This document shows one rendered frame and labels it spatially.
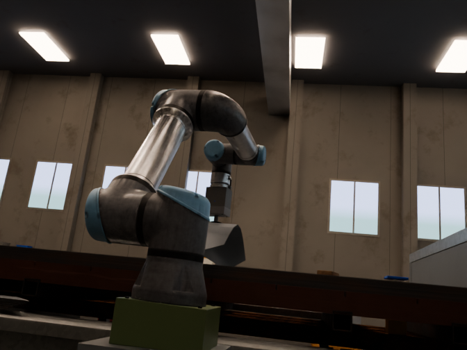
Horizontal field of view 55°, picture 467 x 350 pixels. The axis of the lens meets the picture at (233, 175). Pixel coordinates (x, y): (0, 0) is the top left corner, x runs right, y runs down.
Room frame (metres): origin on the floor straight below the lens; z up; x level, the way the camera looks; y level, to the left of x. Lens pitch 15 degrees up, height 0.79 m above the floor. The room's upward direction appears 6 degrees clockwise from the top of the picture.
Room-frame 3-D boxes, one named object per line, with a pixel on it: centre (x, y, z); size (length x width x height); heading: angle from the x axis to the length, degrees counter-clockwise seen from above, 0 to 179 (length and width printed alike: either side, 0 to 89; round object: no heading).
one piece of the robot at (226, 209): (1.67, 0.04, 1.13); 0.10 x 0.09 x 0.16; 158
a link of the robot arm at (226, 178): (1.66, 0.05, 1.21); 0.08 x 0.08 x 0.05
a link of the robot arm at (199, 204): (0.93, 0.11, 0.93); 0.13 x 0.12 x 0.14; 76
